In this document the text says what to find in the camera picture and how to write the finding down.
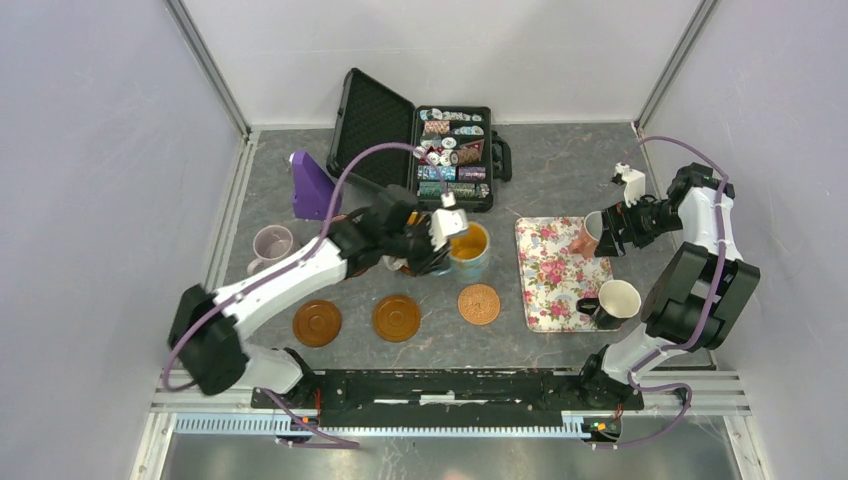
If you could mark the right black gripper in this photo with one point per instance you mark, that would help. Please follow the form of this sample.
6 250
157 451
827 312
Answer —
616 217

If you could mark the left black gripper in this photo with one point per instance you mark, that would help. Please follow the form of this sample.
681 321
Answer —
430 260

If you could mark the white ceramic mug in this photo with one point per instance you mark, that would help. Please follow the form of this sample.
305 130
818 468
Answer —
588 237

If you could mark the blue mug yellow inside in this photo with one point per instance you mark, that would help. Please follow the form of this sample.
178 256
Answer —
470 254

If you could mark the brown wooden coaster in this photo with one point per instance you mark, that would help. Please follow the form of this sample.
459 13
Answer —
317 323
396 318

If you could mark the woven rattan round coaster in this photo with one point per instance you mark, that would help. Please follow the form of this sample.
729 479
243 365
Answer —
479 304

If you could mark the lavender ceramic mug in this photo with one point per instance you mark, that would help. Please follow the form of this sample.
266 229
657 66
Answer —
271 245

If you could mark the floral mug orange inside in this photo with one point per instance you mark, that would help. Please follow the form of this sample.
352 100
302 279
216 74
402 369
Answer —
397 264

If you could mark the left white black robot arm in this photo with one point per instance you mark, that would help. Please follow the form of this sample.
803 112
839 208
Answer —
210 329

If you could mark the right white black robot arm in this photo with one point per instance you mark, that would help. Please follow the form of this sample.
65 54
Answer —
698 297

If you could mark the black mug cream inside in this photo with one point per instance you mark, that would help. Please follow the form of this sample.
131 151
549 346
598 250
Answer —
616 302

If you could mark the black poker chip case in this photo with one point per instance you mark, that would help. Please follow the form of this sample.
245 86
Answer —
457 146

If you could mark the floral rectangular tray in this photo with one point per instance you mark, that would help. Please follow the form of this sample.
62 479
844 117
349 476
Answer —
553 279

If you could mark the purple plastic wedge stand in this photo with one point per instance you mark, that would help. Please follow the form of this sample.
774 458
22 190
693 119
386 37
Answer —
312 188

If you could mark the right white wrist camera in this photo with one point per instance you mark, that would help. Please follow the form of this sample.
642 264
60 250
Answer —
633 182

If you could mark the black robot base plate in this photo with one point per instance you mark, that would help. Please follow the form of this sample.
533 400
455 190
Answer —
421 398

